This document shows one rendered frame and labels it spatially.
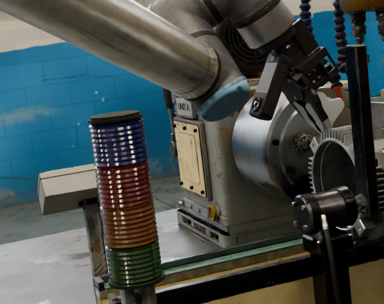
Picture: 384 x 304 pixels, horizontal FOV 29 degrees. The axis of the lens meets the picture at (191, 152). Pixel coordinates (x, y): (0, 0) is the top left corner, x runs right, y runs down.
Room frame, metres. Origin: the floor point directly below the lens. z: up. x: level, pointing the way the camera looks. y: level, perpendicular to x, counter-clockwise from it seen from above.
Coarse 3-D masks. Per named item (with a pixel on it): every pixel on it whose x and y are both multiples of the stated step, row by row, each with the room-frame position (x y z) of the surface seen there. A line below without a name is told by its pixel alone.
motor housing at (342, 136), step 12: (324, 132) 1.27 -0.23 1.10; (336, 132) 1.24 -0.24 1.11; (348, 132) 1.22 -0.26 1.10; (324, 144) 1.28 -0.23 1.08; (336, 144) 1.30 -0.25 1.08; (348, 144) 1.21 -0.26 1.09; (324, 156) 1.31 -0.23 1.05; (336, 156) 1.32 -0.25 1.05; (348, 156) 1.33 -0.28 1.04; (312, 168) 1.31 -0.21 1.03; (324, 168) 1.32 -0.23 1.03; (336, 168) 1.33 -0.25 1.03; (348, 168) 1.34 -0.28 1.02; (312, 180) 1.32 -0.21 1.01; (324, 180) 1.32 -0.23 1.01; (336, 180) 1.33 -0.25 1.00; (348, 180) 1.34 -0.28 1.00; (312, 192) 1.32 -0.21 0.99; (360, 216) 1.18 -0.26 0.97; (372, 216) 1.19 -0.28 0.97; (348, 228) 1.23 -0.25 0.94
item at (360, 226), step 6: (318, 138) 1.30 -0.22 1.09; (312, 144) 1.31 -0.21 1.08; (318, 144) 1.29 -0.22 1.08; (312, 150) 1.31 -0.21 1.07; (348, 150) 1.20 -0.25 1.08; (360, 222) 1.18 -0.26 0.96; (366, 222) 1.18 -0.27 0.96; (372, 222) 1.18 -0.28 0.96; (360, 228) 1.18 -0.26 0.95; (366, 228) 1.17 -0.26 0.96; (372, 228) 1.18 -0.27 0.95; (360, 234) 1.18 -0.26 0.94; (366, 234) 1.19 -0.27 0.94
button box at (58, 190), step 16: (48, 176) 1.30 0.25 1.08; (64, 176) 1.30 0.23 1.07; (80, 176) 1.31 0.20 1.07; (48, 192) 1.28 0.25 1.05; (64, 192) 1.28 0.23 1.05; (80, 192) 1.30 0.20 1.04; (96, 192) 1.31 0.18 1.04; (48, 208) 1.31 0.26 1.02; (64, 208) 1.32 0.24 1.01; (80, 208) 1.34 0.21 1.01
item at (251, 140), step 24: (240, 120) 1.58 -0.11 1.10; (288, 120) 1.45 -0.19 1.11; (336, 120) 1.49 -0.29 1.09; (240, 144) 1.56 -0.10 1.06; (264, 144) 1.45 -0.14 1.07; (288, 144) 1.45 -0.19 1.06; (240, 168) 1.58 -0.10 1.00; (264, 168) 1.46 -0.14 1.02; (288, 168) 1.45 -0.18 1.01; (264, 192) 1.58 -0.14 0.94; (288, 192) 1.45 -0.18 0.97
